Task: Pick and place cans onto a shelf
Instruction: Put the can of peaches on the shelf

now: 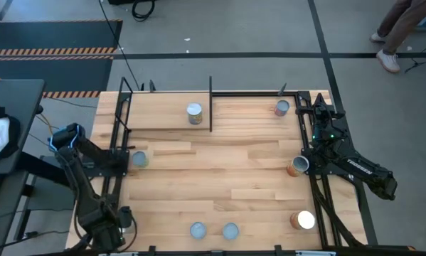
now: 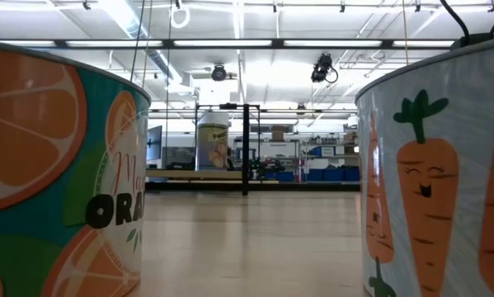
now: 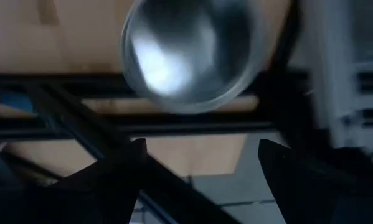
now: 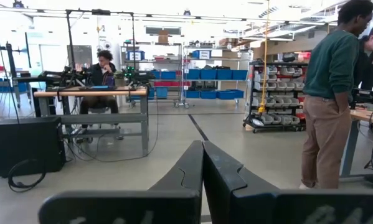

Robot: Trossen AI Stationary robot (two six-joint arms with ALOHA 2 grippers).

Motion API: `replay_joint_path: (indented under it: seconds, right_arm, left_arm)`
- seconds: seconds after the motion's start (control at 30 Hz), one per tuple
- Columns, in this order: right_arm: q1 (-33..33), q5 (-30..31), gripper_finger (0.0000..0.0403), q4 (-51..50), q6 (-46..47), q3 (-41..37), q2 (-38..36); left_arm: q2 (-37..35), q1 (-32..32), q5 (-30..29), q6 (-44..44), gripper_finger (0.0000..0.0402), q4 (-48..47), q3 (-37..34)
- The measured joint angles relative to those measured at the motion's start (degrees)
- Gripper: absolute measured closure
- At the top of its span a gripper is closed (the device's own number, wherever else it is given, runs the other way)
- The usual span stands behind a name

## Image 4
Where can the wood-topped grey workbench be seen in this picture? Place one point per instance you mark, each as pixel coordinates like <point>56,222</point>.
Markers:
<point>111,92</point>

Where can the black camera frame over workbench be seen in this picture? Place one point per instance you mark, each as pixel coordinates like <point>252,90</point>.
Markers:
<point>100,12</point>

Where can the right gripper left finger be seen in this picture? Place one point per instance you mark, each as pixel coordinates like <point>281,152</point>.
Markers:
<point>173,205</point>

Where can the round black ceiling fixture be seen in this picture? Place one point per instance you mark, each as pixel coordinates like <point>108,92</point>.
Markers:
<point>18,4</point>
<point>187,12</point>

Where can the brown cardboard box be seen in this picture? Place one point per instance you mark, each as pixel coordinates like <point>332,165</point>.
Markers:
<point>163,37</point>

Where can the grey board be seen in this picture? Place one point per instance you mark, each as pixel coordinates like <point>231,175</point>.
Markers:
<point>80,56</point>

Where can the black computer case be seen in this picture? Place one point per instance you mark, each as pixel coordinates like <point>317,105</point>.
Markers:
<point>24,146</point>

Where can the blue box white label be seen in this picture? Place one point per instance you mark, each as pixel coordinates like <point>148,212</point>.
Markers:
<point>196,54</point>
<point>130,56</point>

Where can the blue storage bin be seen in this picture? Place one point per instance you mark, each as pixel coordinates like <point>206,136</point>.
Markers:
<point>208,95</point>
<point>224,74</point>
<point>193,74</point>
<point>192,94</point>
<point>162,93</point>
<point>239,74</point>
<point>239,93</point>
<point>168,75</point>
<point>208,74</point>
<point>155,74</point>
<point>225,95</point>

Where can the black robot arm on workbench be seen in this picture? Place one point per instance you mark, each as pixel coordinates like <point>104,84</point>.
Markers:
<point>365,96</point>

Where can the person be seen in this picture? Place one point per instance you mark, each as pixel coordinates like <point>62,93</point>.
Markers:
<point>329,68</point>
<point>368,68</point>
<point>102,74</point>

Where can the black background robot arm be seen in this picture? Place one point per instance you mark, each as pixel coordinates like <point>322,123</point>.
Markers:
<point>61,76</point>

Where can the workbench with grey legs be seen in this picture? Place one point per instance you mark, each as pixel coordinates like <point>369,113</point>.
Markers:
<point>349,149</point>

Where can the linear ceiling light track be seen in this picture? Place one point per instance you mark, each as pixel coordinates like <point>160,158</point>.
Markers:
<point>173,16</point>

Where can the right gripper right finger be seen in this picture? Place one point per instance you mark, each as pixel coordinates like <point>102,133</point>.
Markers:
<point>251,205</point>

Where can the black rack with grey bins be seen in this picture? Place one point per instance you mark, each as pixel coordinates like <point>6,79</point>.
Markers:
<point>267,63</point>

